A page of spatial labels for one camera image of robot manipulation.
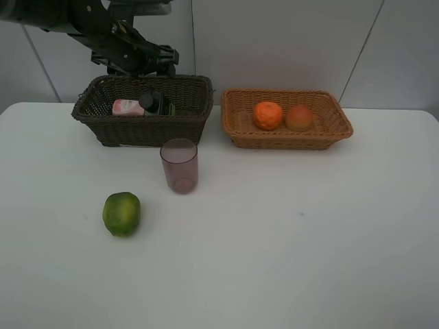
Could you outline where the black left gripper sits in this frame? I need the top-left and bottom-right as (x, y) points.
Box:
(91, 30), (180, 77)

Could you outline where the dark green pump bottle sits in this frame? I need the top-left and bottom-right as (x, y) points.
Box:
(139, 90), (176, 117)

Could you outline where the pink squeeze bottle white cap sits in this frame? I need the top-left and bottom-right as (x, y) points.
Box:
(112, 99), (145, 117)

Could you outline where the translucent purple plastic cup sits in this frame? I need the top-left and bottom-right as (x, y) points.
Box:
(160, 138), (198, 195)

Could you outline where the orange mandarin fruit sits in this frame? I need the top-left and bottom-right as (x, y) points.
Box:
(253, 101), (283, 131)

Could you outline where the red yellow peach fruit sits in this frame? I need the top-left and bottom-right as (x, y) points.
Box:
(285, 105), (313, 131)

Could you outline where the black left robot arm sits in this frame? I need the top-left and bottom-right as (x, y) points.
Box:
(1, 0), (179, 77)

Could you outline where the dark brown wicker basket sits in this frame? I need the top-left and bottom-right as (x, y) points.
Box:
(71, 75), (213, 147)

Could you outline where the light orange wicker basket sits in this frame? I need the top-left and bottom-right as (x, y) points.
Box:
(221, 88), (353, 150)

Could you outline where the green citrus fruit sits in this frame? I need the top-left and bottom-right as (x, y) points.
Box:
(102, 192), (141, 237)

